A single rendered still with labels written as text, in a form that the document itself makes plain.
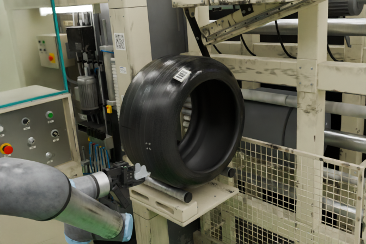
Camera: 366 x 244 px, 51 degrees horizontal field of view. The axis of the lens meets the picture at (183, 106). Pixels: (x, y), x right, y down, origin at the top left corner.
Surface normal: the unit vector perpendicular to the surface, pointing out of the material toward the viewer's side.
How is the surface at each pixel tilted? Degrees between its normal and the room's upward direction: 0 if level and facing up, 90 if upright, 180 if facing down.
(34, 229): 90
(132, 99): 60
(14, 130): 90
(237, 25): 90
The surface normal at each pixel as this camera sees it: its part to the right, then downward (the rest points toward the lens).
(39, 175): 0.63, -0.57
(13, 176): 0.39, -0.51
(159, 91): -0.37, -0.40
